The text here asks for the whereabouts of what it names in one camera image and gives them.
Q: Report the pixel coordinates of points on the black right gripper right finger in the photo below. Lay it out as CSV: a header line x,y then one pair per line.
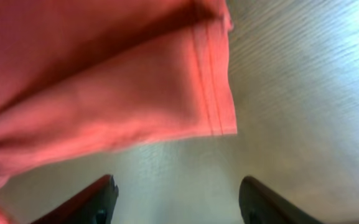
x,y
261,205

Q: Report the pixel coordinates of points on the orange red t-shirt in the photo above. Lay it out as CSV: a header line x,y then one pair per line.
x,y
77,77

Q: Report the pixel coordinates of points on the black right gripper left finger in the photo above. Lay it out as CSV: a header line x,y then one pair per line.
x,y
93,205

